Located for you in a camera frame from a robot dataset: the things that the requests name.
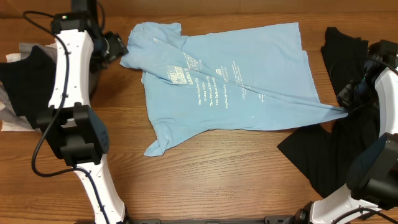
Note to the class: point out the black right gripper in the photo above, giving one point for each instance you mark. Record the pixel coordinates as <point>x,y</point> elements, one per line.
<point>345,97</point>

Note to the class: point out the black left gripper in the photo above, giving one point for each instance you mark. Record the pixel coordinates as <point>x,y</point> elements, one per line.
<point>119,48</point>

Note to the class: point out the black t-shirt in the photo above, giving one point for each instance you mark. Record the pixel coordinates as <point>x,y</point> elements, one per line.
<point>324,157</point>

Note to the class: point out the light blue printed t-shirt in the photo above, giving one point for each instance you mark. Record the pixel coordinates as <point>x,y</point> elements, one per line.
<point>256,79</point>

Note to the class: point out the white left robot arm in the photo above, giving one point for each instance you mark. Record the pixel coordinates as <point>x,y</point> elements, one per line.
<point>72,129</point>

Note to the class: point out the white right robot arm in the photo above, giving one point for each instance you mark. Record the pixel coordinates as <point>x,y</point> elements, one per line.
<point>354,167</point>

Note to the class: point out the folded black shirt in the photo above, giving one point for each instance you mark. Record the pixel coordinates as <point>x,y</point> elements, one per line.
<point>28,84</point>

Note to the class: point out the folded white shirt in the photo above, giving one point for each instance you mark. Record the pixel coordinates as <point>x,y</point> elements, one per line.
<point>11,122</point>

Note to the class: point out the folded grey shirt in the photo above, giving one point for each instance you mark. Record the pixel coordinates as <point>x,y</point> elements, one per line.
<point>31,49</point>

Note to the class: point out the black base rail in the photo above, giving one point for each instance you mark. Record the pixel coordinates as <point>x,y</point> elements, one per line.
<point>211,221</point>

